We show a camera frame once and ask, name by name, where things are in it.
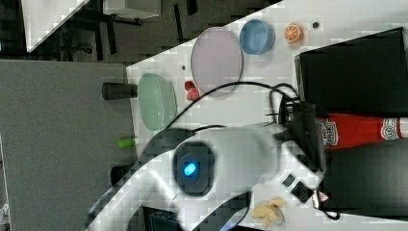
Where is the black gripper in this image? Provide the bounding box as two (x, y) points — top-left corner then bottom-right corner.
(278, 102), (326, 172)

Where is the red plush ketchup bottle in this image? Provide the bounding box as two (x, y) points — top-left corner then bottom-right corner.
(319, 114), (408, 150)

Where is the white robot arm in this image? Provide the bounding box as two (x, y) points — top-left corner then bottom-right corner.
(85, 102), (325, 231)

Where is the black toaster oven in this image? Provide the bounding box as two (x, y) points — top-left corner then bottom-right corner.
(294, 28), (407, 220)

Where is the orange slice toy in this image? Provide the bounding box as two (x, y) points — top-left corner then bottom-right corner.
(285, 24), (303, 43)

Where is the blue bowl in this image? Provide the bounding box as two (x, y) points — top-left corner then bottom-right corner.
(239, 19), (276, 55)

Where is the large lilac plate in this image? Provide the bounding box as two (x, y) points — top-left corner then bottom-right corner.
(191, 27), (242, 97)

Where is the pink plush strawberry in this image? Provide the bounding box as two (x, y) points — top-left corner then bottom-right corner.
(187, 88), (199, 101)

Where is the dark red plush strawberry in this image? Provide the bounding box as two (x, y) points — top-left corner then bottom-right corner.
(185, 81), (194, 90)

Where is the green oval bowl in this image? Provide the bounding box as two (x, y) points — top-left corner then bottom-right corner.
(139, 73), (177, 131)

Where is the green marker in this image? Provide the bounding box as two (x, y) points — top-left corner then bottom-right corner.
(117, 138), (139, 148)

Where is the black utensil cup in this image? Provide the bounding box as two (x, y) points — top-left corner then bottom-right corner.
(111, 163), (138, 186)

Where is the white side table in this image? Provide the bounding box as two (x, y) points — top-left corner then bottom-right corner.
(21, 0), (90, 53)

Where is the black cylinder post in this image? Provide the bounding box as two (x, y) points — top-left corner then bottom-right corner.
(101, 83), (138, 100)

